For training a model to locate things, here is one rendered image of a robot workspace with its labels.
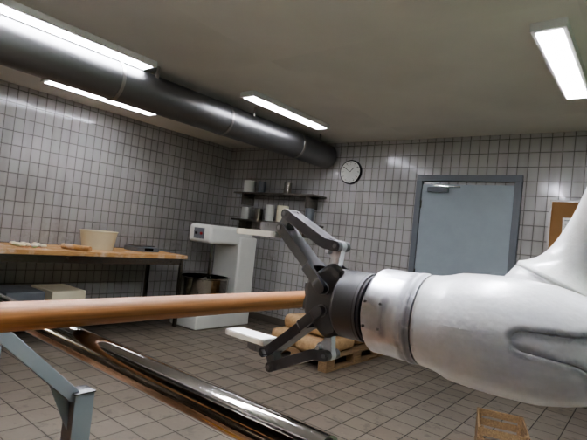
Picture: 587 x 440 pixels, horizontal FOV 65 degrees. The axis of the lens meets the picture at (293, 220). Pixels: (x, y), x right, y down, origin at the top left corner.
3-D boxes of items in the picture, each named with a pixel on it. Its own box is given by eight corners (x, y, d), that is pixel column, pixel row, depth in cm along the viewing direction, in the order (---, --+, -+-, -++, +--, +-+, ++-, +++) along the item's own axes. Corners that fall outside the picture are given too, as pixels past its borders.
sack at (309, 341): (320, 358, 445) (321, 343, 445) (293, 349, 468) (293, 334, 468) (355, 348, 491) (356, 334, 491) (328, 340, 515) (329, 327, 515)
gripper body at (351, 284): (362, 269, 46) (293, 258, 52) (355, 354, 46) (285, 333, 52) (397, 270, 52) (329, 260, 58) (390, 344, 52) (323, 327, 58)
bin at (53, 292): (49, 314, 466) (52, 292, 466) (27, 305, 496) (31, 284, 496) (83, 312, 494) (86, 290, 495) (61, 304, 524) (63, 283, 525)
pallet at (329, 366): (325, 373, 444) (327, 358, 445) (265, 353, 494) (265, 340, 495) (383, 355, 538) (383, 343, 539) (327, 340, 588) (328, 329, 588)
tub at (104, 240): (88, 250, 506) (91, 230, 506) (70, 245, 532) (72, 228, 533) (123, 250, 539) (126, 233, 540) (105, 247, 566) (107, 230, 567)
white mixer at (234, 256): (196, 332, 556) (208, 224, 560) (163, 321, 597) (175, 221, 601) (252, 325, 634) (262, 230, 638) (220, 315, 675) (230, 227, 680)
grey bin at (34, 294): (3, 318, 433) (5, 292, 433) (-17, 308, 464) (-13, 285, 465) (42, 315, 461) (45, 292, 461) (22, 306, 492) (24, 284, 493)
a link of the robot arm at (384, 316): (403, 373, 42) (348, 357, 46) (440, 359, 49) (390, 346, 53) (412, 273, 42) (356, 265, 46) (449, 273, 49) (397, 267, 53)
